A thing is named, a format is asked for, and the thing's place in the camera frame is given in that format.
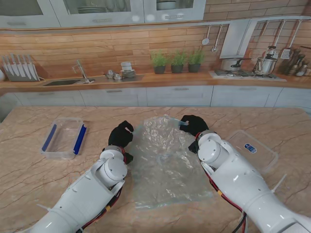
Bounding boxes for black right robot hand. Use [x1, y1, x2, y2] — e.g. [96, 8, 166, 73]
[179, 115, 209, 139]

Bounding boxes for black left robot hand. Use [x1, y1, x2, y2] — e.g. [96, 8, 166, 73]
[108, 120, 135, 149]

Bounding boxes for clear bubble film sheet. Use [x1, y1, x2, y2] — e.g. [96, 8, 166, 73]
[131, 114, 214, 209]

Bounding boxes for clear crate with blue clips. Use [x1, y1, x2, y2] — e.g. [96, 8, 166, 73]
[40, 117, 88, 161]

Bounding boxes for clear lid with blue label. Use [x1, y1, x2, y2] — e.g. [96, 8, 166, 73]
[228, 130, 279, 174]

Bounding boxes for potted green herb plant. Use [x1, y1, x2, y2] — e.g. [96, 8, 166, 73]
[187, 48, 205, 73]
[171, 50, 188, 74]
[150, 50, 170, 75]

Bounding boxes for stack of white dishes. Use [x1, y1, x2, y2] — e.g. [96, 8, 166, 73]
[121, 62, 136, 80]

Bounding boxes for steel sink faucet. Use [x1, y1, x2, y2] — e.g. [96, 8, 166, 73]
[72, 60, 95, 85]

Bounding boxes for dark kitchen sink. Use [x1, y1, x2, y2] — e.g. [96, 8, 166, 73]
[42, 79, 82, 87]

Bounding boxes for knife block with knives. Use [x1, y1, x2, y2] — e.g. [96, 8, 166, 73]
[1, 53, 41, 83]

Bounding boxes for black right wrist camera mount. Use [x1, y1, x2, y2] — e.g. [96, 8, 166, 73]
[188, 140, 199, 155]

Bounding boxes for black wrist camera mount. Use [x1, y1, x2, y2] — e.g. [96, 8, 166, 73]
[188, 140, 199, 155]
[123, 151, 134, 166]

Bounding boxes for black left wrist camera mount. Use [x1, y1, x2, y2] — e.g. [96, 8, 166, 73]
[123, 151, 134, 166]

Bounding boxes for red black left arm cables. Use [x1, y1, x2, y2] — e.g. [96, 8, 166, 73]
[80, 184, 124, 231]

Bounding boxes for red black arm cables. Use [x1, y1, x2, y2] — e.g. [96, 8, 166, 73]
[200, 162, 248, 233]
[80, 184, 124, 231]

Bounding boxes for steel saucepan with black handle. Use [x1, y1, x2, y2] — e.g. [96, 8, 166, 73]
[220, 57, 252, 71]

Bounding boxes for red black right arm cables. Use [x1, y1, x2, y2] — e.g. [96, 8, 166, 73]
[200, 162, 248, 233]

